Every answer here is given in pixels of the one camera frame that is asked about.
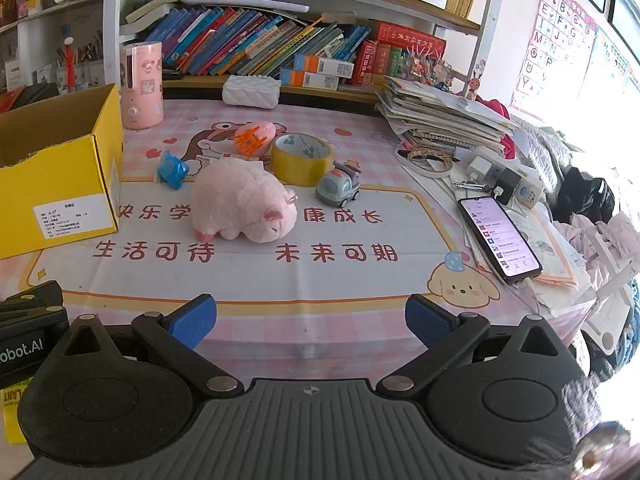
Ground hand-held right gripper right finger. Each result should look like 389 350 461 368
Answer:
375 294 576 397

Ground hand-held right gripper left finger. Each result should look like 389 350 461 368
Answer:
64 294 246 397

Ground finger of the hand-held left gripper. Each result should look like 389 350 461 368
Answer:
0 280 65 315

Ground yellow cardboard box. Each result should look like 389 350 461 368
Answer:
0 83 124 260

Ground pink plush pig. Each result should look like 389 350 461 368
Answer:
191 158 299 244

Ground blue plastic toy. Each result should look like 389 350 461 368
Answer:
156 151 190 190

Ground grey-green toy car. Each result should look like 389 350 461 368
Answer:
315 161 363 203

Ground orange hair clip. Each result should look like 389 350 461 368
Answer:
231 130 268 158

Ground yellow tape roll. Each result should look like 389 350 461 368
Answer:
271 133 334 187

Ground pink fuzzy ball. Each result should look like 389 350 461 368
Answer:
233 121 277 153

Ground black smartphone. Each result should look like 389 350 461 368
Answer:
458 196 543 283

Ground pink printed desk mat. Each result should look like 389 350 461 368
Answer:
0 99 566 396

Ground loose worksheets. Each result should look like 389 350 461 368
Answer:
460 205 586 306

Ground black plug adapter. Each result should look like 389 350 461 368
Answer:
492 167 523 206

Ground white plug adapter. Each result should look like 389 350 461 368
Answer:
467 156 496 181

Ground white power strip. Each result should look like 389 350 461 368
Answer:
467 146 546 209

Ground pale pink cloth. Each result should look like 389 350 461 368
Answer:
565 212 640 271

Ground black flat device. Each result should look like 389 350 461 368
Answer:
0 82 61 113

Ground dark clothing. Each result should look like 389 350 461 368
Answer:
555 166 616 226

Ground stack of papers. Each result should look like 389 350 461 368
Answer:
375 76 521 150

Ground white pen holders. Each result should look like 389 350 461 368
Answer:
55 35 106 93

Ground white quilted pouch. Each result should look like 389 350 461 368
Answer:
222 74 281 109

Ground pink cartoon dispenser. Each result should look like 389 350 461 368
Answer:
119 41 164 130

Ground orange white carton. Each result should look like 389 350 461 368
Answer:
293 54 355 77
280 68 342 91

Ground red thick dictionary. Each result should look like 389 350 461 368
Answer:
376 21 447 58

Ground row of colourful books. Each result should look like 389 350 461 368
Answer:
161 6 373 78

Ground white bookshelf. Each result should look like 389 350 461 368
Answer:
102 0 501 106

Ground beige open book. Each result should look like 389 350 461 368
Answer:
125 0 183 24

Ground white light bar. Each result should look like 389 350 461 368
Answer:
210 0 311 12

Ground white tape ring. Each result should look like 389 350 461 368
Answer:
395 142 451 177

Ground alphabet wall poster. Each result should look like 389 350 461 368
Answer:
511 0 598 121

